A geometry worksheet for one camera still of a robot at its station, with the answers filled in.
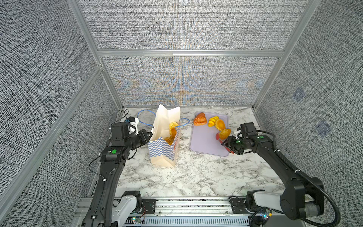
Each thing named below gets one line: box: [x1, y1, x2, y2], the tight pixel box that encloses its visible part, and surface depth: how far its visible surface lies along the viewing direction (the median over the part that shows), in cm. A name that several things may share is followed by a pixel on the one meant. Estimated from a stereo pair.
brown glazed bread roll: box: [193, 112, 208, 126], surface depth 108 cm
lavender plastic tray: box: [190, 113, 229, 157], surface depth 105 cm
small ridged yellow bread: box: [207, 115, 220, 128], surface depth 108 cm
